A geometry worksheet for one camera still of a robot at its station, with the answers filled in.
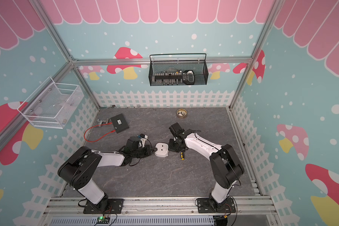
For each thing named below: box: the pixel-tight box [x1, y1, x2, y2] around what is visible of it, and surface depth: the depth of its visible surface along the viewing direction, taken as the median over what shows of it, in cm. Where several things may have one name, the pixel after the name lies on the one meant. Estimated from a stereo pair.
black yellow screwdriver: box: [180, 151, 186, 161], surface depth 93 cm
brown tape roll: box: [176, 108, 188, 119], surface depth 118 cm
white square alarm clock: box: [153, 142, 170, 158], surface depth 93 cm
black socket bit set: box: [154, 72, 184, 86], surface depth 91 cm
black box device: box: [110, 113, 130, 134], surface depth 111 cm
